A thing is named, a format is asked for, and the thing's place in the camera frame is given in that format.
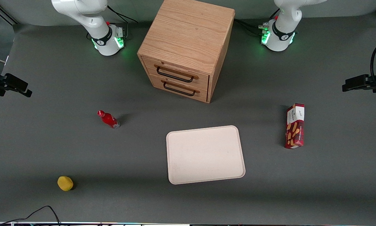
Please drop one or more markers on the red cookie box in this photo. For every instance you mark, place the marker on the red cookie box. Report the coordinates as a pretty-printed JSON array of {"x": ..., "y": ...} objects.
[{"x": 295, "y": 128}]

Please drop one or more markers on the cream rectangular tray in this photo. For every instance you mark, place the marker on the cream rectangular tray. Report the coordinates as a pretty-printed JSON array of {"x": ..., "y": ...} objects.
[{"x": 205, "y": 154}]

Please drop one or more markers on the shorter wooden drawer front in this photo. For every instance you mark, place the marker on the shorter wooden drawer front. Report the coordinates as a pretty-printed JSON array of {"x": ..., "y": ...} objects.
[{"x": 202, "y": 95}]

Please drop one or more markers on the taller wooden drawer front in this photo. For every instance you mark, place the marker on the taller wooden drawer front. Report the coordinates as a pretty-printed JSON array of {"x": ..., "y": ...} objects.
[{"x": 203, "y": 82}]

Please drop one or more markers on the red plastic bottle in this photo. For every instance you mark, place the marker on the red plastic bottle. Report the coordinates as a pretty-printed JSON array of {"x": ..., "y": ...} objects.
[{"x": 109, "y": 120}]

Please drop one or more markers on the wooden drawer cabinet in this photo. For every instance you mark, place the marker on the wooden drawer cabinet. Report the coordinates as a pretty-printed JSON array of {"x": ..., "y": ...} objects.
[{"x": 188, "y": 31}]

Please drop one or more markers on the yellow lemon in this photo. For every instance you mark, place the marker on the yellow lemon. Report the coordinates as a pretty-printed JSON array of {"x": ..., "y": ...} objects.
[{"x": 65, "y": 183}]

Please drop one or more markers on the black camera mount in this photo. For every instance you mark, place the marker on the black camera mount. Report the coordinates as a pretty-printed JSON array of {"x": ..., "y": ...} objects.
[
  {"x": 15, "y": 84},
  {"x": 357, "y": 82}
]

